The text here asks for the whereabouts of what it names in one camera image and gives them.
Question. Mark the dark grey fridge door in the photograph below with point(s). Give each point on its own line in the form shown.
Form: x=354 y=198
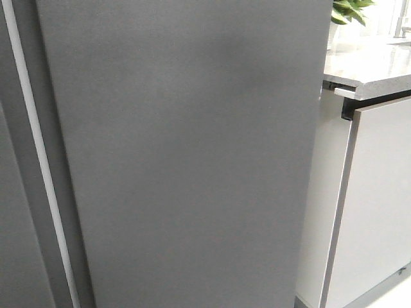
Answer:
x=189 y=128

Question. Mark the green potted plant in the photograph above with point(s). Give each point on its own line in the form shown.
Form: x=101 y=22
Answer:
x=345 y=11

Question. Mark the grey stone countertop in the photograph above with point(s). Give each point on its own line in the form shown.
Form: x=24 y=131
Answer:
x=369 y=67

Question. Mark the white kitchen cabinet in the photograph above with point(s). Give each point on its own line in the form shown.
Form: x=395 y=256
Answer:
x=356 y=236

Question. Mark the white fridge door gasket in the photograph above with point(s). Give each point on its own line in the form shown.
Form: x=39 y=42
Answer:
x=36 y=175

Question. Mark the grey fridge left door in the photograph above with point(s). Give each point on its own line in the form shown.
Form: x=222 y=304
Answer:
x=23 y=276

